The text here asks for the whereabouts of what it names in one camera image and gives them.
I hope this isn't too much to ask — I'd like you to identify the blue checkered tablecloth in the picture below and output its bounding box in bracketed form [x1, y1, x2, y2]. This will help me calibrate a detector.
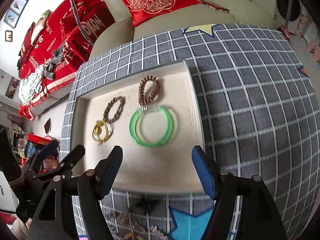
[61, 24, 319, 238]

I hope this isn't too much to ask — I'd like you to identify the red tray with clutter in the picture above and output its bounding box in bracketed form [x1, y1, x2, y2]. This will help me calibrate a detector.
[11, 132, 59, 173]

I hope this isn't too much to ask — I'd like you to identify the grey cloth on sofa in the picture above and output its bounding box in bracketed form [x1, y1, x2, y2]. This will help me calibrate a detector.
[44, 44, 64, 80]

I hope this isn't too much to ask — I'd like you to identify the framed picture on wall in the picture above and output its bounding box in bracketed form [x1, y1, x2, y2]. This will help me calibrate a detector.
[4, 9, 20, 29]

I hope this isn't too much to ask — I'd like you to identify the grey jewelry tray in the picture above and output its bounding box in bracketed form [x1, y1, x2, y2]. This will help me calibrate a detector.
[70, 60, 204, 193]

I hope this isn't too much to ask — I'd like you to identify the floor lamp with braided pole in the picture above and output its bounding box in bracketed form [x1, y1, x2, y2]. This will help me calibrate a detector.
[65, 0, 95, 47]

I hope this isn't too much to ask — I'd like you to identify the braided brown hair tie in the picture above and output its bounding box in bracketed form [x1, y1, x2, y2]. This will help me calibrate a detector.
[102, 95, 126, 125]

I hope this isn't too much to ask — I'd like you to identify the sofa with red blanket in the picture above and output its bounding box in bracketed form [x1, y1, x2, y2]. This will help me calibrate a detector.
[17, 0, 114, 120]

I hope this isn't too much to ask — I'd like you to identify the lower washing machine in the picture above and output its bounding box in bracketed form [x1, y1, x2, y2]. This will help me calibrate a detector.
[274, 0, 302, 34]

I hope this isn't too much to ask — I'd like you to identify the green armchair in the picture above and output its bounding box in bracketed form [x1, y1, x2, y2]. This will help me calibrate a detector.
[89, 0, 276, 60]

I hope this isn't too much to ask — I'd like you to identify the green transparent bangle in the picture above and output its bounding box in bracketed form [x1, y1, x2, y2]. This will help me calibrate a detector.
[129, 105, 173, 147]

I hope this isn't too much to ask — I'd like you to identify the black hair claw clip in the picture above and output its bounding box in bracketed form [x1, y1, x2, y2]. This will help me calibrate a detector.
[135, 195, 159, 216]

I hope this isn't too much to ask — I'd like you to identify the beige hair clip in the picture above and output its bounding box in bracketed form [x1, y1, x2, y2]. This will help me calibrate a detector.
[117, 209, 131, 226]

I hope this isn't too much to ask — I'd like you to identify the light blue blanket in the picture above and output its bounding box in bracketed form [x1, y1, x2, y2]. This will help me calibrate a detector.
[18, 64, 46, 105]

